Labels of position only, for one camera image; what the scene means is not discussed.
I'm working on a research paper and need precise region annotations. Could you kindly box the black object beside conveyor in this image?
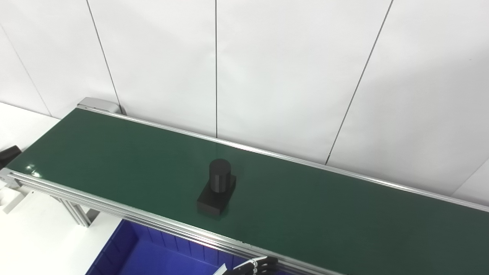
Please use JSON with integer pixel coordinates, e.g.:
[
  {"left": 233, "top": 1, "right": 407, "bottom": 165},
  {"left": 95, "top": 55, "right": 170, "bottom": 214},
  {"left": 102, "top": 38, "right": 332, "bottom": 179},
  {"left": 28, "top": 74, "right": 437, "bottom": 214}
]
[{"left": 0, "top": 145, "right": 22, "bottom": 162}]

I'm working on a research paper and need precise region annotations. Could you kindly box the white bracket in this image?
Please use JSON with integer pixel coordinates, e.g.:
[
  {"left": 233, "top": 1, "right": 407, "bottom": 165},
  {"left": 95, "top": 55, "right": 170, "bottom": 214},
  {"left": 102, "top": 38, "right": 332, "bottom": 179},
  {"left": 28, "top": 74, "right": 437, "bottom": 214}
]
[{"left": 0, "top": 186, "right": 29, "bottom": 214}]

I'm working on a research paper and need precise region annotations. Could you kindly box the black block part with cylinder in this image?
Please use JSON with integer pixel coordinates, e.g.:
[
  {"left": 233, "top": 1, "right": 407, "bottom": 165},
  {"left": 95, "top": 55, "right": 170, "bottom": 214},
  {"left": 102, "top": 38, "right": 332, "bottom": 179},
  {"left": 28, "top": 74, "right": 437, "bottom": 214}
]
[{"left": 197, "top": 159, "right": 237, "bottom": 219}]

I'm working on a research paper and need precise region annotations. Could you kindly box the green conveyor belt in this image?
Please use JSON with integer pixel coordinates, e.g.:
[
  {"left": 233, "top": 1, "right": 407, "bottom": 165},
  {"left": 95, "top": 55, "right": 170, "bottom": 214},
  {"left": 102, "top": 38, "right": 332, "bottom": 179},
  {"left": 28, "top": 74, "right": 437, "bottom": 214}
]
[
  {"left": 0, "top": 97, "right": 489, "bottom": 275},
  {"left": 7, "top": 108, "right": 489, "bottom": 275}
]

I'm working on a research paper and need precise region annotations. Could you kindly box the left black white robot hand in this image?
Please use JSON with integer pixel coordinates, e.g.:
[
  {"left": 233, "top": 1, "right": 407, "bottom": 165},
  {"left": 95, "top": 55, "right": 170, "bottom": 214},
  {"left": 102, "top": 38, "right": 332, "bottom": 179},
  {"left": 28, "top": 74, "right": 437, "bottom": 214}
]
[{"left": 214, "top": 257, "right": 279, "bottom": 275}]

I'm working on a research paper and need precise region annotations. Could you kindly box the blue plastic bin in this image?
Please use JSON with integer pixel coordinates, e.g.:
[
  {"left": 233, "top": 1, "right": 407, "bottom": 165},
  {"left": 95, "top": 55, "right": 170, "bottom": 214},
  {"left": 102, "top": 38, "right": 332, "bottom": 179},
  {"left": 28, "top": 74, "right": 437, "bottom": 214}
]
[{"left": 86, "top": 219, "right": 268, "bottom": 275}]

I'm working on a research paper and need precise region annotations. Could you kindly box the aluminium conveyor leg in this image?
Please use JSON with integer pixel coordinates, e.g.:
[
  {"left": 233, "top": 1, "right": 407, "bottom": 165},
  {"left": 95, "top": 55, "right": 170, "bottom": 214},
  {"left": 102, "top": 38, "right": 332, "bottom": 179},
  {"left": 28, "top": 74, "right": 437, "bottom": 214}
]
[{"left": 57, "top": 196, "right": 100, "bottom": 228}]

